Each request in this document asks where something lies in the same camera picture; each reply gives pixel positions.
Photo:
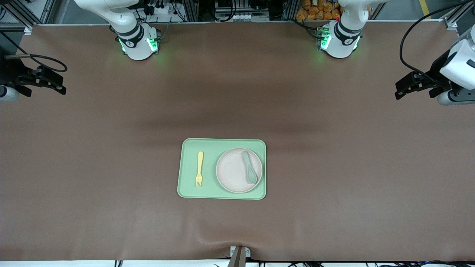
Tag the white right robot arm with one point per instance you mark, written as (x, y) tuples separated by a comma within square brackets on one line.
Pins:
[(135, 42)]

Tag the brown table cover mat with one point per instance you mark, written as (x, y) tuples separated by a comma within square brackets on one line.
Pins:
[(111, 167)]

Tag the metal table edge bracket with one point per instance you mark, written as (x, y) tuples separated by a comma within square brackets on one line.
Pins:
[(239, 257)]

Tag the aluminium frame profile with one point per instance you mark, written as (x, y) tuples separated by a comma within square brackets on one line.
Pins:
[(28, 18), (454, 18)]

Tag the grey-green plastic spoon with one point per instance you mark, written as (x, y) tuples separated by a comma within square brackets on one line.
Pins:
[(252, 177)]

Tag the white connector strip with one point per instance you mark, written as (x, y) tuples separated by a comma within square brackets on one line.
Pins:
[(245, 17)]

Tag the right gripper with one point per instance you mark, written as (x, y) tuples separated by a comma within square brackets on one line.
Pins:
[(12, 72)]

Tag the light green rectangular tray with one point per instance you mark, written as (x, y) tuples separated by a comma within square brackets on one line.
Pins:
[(189, 185)]

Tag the white power strip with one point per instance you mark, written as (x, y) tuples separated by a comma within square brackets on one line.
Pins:
[(161, 10)]

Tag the orange snack bags pile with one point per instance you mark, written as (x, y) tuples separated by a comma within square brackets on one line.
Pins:
[(315, 13)]

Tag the round pink plate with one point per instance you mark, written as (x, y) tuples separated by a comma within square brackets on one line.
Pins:
[(232, 170)]

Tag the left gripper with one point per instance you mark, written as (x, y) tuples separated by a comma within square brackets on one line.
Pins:
[(436, 73)]

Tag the yellow plastic fork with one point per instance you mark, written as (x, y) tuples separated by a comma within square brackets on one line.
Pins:
[(200, 163)]

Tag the aluminium frame post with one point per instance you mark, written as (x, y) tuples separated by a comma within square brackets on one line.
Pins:
[(191, 11), (289, 10)]

